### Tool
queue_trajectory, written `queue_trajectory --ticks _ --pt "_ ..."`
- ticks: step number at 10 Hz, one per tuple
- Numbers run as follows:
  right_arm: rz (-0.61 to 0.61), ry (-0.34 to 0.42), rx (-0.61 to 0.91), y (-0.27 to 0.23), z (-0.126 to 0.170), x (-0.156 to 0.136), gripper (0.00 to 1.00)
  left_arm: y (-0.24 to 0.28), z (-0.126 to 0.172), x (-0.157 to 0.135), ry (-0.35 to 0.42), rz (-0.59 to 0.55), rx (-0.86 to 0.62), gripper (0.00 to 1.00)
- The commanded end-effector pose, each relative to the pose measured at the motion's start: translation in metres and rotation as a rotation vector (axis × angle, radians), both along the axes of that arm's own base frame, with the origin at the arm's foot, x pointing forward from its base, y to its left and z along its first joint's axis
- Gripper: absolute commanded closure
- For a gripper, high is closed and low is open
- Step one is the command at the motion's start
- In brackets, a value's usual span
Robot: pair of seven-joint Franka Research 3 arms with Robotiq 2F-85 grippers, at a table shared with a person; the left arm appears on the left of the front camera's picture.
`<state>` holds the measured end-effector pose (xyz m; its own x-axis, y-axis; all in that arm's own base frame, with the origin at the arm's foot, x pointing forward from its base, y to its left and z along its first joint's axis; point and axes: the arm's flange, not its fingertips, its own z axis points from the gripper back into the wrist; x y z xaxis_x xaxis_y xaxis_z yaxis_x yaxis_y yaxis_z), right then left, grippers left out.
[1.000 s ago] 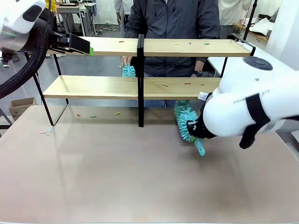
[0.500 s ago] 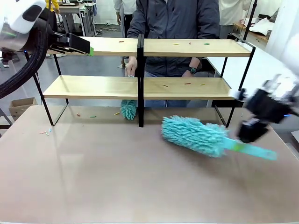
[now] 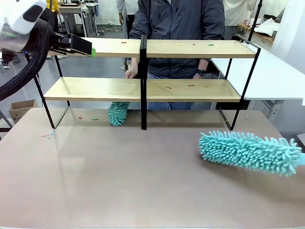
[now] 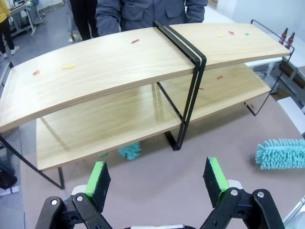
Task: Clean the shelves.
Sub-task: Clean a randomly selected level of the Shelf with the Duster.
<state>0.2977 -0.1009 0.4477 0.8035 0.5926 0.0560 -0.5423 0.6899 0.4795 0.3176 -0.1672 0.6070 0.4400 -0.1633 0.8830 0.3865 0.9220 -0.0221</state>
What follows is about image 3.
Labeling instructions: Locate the person in grey jacket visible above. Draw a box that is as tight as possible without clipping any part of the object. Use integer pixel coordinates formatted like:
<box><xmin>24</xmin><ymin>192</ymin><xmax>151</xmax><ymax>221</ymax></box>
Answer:
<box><xmin>128</xmin><ymin>0</ymin><xmax>226</xmax><ymax>80</ymax></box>

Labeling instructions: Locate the person's left forearm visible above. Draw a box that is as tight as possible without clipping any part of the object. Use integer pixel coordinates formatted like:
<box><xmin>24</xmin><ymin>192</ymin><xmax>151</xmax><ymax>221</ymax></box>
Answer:
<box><xmin>198</xmin><ymin>58</ymin><xmax>211</xmax><ymax>71</ymax></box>

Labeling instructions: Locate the bystander in yellow jacket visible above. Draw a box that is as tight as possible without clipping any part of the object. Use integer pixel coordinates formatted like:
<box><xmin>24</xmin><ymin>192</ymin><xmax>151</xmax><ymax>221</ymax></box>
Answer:
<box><xmin>50</xmin><ymin>0</ymin><xmax>61</xmax><ymax>15</ymax></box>

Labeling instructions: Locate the bystander in white shirt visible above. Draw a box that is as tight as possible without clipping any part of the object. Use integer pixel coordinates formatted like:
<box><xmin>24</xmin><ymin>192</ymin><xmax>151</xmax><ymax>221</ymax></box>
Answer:
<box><xmin>223</xmin><ymin>0</ymin><xmax>257</xmax><ymax>41</ymax></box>

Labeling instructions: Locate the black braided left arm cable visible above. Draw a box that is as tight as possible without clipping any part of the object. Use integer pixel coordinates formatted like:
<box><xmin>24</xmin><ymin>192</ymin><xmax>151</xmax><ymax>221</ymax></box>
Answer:
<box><xmin>0</xmin><ymin>13</ymin><xmax>50</xmax><ymax>102</ymax></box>

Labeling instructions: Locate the cardboard box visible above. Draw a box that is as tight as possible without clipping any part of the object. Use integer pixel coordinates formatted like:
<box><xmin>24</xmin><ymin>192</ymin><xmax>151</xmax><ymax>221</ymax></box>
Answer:
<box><xmin>9</xmin><ymin>99</ymin><xmax>39</xmax><ymax>125</ymax></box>

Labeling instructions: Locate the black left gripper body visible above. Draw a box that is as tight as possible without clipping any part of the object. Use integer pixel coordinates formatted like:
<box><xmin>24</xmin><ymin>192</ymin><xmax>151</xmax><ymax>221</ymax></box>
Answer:
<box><xmin>46</xmin><ymin>32</ymin><xmax>72</xmax><ymax>54</ymax></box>

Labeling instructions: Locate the black stand pole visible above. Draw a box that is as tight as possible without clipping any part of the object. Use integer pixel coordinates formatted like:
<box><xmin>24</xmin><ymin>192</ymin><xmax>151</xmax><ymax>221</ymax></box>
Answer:
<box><xmin>247</xmin><ymin>0</ymin><xmax>263</xmax><ymax>43</ymax></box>

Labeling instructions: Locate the white sheet on bench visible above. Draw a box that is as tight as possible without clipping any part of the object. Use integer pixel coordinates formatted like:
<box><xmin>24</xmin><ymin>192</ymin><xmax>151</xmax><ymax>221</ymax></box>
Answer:
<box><xmin>254</xmin><ymin>17</ymin><xmax>285</xmax><ymax>37</ymax></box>

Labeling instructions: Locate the background grey desk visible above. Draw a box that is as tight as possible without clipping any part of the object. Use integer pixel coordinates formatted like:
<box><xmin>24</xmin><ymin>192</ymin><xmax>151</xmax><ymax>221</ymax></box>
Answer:
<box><xmin>58</xmin><ymin>2</ymin><xmax>97</xmax><ymax>38</ymax></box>

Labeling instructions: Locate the two-tier wooden black-frame shelf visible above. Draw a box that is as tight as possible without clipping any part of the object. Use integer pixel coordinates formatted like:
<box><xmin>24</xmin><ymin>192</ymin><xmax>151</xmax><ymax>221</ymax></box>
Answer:
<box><xmin>33</xmin><ymin>34</ymin><xmax>262</xmax><ymax>131</ymax></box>

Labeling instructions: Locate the person's right hand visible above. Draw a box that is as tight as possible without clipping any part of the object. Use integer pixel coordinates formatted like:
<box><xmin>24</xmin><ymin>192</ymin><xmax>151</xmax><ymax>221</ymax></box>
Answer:
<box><xmin>124</xmin><ymin>58</ymin><xmax>139</xmax><ymax>80</ymax></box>

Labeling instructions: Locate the teal chenille duster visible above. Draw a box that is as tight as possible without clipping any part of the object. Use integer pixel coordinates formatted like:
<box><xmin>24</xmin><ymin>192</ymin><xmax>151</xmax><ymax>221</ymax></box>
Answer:
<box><xmin>108</xmin><ymin>101</ymin><xmax>131</xmax><ymax>127</ymax></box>
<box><xmin>198</xmin><ymin>129</ymin><xmax>305</xmax><ymax>178</ymax></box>

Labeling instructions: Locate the white side table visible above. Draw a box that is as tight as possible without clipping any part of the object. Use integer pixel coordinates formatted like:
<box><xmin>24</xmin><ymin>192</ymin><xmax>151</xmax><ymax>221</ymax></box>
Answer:
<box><xmin>210</xmin><ymin>41</ymin><xmax>305</xmax><ymax>120</ymax></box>

